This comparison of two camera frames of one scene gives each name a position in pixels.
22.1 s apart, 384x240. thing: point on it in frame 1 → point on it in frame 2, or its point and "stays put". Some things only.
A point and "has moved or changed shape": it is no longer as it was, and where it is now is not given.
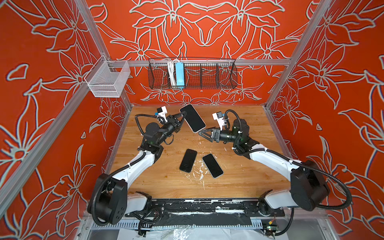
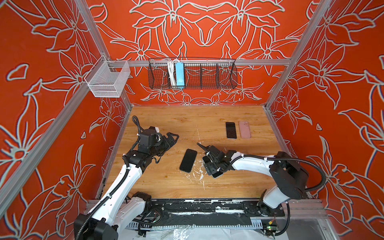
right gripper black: [215, 136] → [208, 169]
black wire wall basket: [199, 73] stays put
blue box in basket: [180, 73] stays put
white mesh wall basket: [108, 78] stays put
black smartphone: [188, 161] stays put
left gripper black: [171, 121] → [167, 144]
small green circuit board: [270, 230] stays put
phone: [193, 118] has moved or changed shape
